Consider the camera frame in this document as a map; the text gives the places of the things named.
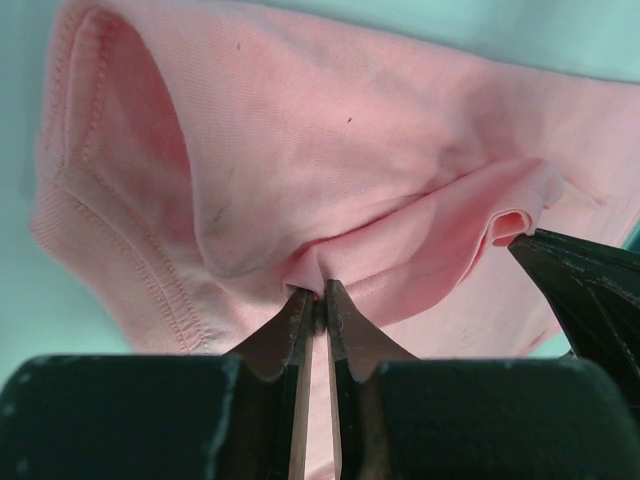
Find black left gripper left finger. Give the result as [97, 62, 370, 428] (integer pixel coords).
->
[1, 290, 314, 479]

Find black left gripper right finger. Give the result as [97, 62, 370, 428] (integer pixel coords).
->
[325, 280, 635, 479]

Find pink t shirt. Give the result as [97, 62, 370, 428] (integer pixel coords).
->
[27, 0, 640, 480]

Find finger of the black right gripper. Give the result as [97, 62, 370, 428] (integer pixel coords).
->
[507, 227, 640, 362]

